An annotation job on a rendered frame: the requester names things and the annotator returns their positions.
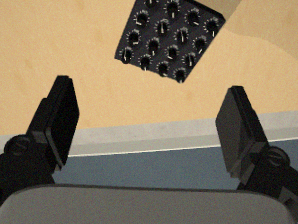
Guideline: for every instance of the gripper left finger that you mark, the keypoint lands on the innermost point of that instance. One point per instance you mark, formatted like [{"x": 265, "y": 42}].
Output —
[{"x": 28, "y": 159}]

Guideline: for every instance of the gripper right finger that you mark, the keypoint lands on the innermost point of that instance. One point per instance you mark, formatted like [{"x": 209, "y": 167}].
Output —
[{"x": 247, "y": 154}]

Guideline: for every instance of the black knob box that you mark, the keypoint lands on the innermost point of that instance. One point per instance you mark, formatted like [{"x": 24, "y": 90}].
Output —
[{"x": 146, "y": 45}]

